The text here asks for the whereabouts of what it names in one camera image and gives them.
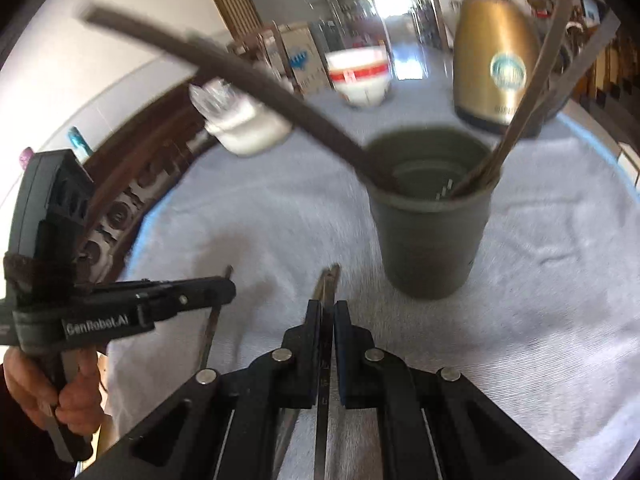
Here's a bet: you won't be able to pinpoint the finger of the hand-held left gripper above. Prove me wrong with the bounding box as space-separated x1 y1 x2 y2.
135 276 237 325

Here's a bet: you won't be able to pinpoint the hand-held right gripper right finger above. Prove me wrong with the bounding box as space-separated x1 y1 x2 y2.
335 301 581 480

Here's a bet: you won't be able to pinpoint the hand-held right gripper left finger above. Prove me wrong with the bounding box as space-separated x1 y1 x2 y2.
75 300 324 480

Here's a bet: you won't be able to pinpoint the dark wooden chopstick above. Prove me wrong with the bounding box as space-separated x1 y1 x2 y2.
314 264 342 480
197 265 235 373

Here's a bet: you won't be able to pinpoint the pair of chopsticks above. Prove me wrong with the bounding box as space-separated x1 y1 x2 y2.
272 267 332 480

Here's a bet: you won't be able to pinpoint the dark grey metal chopstick holder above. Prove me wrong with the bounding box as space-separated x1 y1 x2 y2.
366 127 496 301

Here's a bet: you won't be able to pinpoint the bunch of dark chopsticks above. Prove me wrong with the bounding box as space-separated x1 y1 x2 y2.
80 0 622 199

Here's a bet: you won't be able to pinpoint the person's left hand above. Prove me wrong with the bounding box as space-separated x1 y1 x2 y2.
4 346 107 442

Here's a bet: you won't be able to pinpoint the teal thermos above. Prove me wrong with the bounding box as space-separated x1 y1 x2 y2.
67 127 92 162

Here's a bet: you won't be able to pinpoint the light blue table cover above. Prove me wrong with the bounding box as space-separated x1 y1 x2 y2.
131 110 640 271

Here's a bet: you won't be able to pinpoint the dark carved wooden cabinet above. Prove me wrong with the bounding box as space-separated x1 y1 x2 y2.
75 30 297 282

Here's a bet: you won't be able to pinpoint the white enamel basin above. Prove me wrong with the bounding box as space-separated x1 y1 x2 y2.
205 101 294 156

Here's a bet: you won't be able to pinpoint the grey table cloth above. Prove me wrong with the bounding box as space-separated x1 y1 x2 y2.
105 42 640 480

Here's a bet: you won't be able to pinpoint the white box with blue print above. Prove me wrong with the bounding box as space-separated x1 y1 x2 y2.
272 27 322 94

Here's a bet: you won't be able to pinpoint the white ceramic bowl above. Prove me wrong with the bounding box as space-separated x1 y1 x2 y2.
334 81 392 109

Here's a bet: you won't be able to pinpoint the white bowl with red band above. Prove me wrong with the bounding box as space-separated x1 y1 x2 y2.
327 66 392 88

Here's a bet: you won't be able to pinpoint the stacked red white bowls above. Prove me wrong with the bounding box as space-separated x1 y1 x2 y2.
325 48 389 75

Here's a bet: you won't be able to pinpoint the gold electric kettle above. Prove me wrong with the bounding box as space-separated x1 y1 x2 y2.
452 0 572 137

